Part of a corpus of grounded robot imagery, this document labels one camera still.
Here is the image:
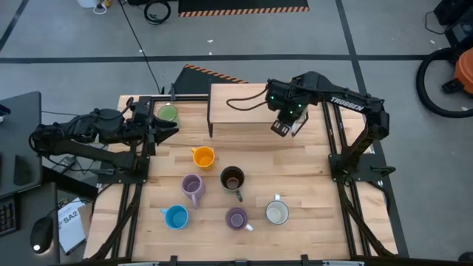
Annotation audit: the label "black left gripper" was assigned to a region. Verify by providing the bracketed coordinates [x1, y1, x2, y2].
[127, 98, 180, 156]

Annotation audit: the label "small black striped-edge floor mat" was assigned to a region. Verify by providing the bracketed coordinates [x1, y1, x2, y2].
[172, 64, 249, 95]

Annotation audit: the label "coiled black cable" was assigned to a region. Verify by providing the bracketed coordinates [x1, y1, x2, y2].
[143, 0, 172, 26]

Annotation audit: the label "braided black arm cable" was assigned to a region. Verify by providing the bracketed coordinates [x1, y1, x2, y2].
[225, 87, 269, 112]

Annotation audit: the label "white printed paper sheet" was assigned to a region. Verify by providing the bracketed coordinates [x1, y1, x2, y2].
[57, 197, 87, 256]

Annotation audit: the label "black computer mouse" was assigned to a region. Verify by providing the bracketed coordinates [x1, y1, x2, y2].
[30, 216, 55, 255]

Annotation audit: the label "wooden shelf black legs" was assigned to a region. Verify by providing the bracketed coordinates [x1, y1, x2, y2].
[206, 83, 310, 138]

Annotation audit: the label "black metal table frame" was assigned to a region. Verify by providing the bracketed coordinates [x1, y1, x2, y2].
[88, 94, 398, 266]

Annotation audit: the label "large black striped-edge floor mat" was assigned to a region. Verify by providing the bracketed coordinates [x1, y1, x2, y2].
[177, 0, 310, 18]

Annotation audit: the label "black keyboard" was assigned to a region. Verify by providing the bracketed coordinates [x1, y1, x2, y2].
[0, 197, 18, 237]

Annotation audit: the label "orange vacuum cleaner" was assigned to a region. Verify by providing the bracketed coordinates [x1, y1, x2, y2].
[453, 47, 473, 95]

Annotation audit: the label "white mug blue leaf pattern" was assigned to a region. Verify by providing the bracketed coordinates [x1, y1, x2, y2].
[265, 194, 290, 225]

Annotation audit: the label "purple and white mug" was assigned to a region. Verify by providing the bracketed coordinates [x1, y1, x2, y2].
[225, 206, 255, 233]

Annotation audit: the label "ribbed lilac mug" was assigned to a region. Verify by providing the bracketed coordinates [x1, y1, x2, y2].
[180, 173, 206, 211]

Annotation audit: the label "yellow mug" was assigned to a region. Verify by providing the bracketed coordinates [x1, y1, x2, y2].
[191, 146, 217, 171]

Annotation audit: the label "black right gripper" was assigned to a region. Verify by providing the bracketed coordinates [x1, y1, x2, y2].
[265, 78, 310, 138]

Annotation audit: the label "black equipment case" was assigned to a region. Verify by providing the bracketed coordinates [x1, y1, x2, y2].
[424, 0, 473, 47]

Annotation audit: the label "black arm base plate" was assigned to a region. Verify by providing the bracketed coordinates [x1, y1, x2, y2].
[92, 154, 151, 185]
[328, 153, 396, 183]

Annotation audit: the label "light blue mug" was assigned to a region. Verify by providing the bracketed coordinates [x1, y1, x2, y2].
[160, 204, 190, 231]

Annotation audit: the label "black vacuum hose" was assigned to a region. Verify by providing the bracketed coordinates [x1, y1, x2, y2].
[415, 47, 473, 119]

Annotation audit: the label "green mug white handle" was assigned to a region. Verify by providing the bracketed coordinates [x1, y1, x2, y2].
[157, 103, 181, 129]

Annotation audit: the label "black floor cable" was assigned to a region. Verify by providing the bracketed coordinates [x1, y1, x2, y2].
[118, 0, 163, 95]

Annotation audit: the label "black power adapter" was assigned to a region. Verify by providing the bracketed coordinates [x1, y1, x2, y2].
[51, 155, 77, 174]

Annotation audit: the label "dark teal mug brown interior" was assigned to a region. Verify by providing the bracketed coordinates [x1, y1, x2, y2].
[220, 166, 246, 203]

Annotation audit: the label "dark grey desk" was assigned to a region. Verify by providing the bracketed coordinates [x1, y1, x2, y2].
[0, 90, 99, 266]

